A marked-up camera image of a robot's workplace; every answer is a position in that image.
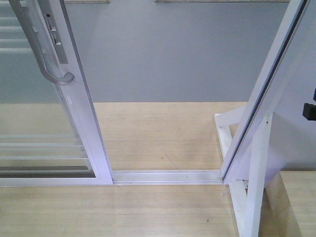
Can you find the grey lock plate on door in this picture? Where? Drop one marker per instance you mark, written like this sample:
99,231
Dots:
55,37

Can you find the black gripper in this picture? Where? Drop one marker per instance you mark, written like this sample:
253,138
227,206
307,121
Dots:
309,111

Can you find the white wooden support brace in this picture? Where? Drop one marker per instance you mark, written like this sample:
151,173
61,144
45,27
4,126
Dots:
247,200

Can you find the white framed sliding glass door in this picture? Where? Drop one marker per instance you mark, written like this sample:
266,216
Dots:
49,134

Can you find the light wooden side box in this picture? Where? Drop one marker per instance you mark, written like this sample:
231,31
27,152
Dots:
289,205

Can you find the light wooden platform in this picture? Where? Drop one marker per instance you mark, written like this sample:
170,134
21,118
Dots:
138,136

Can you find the white door frame post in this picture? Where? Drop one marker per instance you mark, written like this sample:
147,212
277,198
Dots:
266,92

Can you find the grey curved door handle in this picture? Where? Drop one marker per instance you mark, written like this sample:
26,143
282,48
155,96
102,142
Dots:
30,16

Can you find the aluminium floor door track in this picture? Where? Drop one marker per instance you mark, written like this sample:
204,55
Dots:
167,177

